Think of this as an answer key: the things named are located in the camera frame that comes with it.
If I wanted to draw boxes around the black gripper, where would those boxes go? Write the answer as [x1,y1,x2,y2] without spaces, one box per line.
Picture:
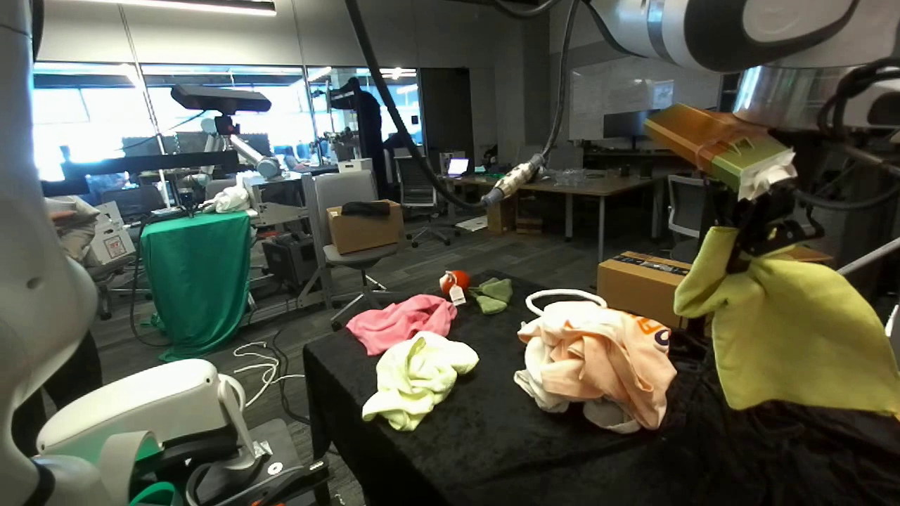
[705,182,823,272]

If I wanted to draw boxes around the yellow microfibre towel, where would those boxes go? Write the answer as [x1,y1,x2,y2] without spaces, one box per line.
[671,226,900,419]

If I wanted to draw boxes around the peach printed t-shirt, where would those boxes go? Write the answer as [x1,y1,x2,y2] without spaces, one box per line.
[518,300,674,431]

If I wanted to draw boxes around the pale green white towel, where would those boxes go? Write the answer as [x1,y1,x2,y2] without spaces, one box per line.
[359,331,480,434]

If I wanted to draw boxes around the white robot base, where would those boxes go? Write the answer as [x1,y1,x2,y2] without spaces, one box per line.
[0,0,331,506]

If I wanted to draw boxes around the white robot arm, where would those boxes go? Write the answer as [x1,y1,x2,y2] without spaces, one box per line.
[587,0,900,257]

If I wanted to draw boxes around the red plush radish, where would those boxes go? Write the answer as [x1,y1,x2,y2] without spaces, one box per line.
[438,271,512,315]

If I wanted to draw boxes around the cardboard box on floor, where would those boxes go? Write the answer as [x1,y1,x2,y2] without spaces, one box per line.
[597,251,688,329]

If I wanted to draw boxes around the white t-shirt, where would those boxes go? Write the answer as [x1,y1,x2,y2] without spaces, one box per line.
[512,337,640,434]

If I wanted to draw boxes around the black velvet table cloth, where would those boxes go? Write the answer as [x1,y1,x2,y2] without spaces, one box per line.
[304,281,900,506]

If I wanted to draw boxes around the pink towel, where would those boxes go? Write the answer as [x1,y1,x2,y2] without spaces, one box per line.
[345,292,459,358]

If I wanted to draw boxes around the green draped cloth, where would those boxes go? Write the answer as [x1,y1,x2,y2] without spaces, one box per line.
[141,210,249,361]

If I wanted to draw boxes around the gold wrist camera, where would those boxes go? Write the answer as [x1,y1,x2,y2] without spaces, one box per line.
[646,105,795,201]

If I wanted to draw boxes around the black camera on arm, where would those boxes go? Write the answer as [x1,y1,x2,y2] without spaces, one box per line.
[170,85,275,173]

